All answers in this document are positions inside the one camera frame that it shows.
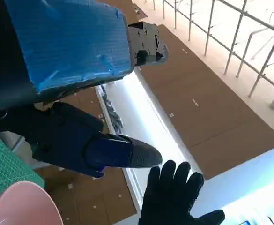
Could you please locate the black left hand blue tape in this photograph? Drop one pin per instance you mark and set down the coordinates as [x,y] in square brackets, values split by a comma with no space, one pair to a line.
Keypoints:
[76,47]

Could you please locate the green cutting mat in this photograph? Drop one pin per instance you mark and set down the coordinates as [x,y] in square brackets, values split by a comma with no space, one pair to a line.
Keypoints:
[3,164]

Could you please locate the pink bowl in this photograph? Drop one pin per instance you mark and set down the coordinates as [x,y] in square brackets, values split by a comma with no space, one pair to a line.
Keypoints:
[22,206]

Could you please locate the black gloved right hand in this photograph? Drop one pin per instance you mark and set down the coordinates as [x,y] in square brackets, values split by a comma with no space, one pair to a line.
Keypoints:
[172,197]

